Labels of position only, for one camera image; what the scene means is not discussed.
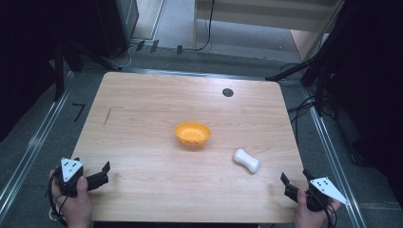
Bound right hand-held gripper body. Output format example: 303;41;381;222
283;176;350;213

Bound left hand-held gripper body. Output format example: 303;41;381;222
56;157;109;199

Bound white bone-shaped block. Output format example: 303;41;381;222
233;148;261;175

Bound orange bowl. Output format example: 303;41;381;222
174;121;212;147

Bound person's right hand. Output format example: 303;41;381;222
294;189;343;228

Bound person's left hand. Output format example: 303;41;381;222
48;169;93;228

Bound black stand legs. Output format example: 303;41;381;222
265;51;334;118
51;37;123;103

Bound black curtain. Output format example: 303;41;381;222
0;0;106;143
312;0;403;210

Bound dark cabinet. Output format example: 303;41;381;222
94;0;141;59

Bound beige shelf unit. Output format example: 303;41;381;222
192;0;346;62

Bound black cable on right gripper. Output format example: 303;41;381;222
312;189;338;228

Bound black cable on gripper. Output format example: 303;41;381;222
46;170;69;226
312;189;338;228

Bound metal floor rail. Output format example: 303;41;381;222
0;71;77;219
118;66;269;82
302;86;369;228

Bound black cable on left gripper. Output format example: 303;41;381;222
46;170;69;226

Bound black floor cables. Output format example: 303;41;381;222
285;62;336;141

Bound white floor cable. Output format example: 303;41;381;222
115;43;137;70

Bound black hanging cable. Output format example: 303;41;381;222
193;0;217;52

